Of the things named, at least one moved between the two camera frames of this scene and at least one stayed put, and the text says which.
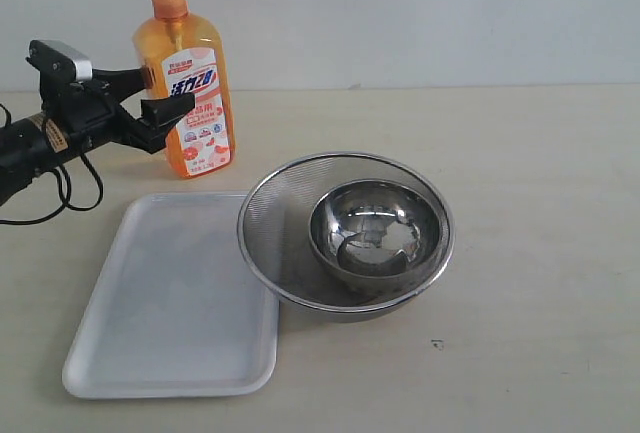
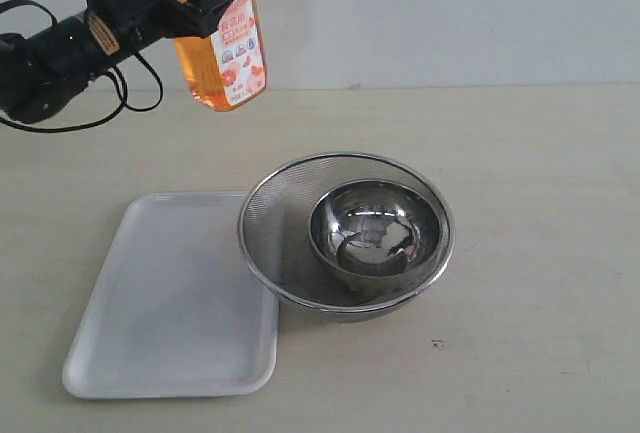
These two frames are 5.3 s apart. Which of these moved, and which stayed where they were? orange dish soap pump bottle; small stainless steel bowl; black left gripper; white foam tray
Moved: black left gripper; orange dish soap pump bottle
Stayed: white foam tray; small stainless steel bowl
